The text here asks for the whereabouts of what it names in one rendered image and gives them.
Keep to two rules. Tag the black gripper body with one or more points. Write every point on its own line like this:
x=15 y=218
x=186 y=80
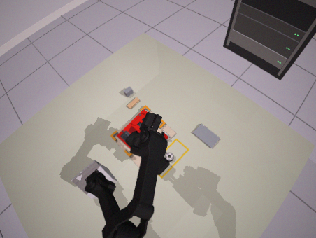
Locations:
x=163 y=164

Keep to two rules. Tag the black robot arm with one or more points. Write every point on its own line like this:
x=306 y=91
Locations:
x=151 y=145

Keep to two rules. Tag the grey wheel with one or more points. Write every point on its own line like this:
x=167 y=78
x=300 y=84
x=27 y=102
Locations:
x=169 y=156

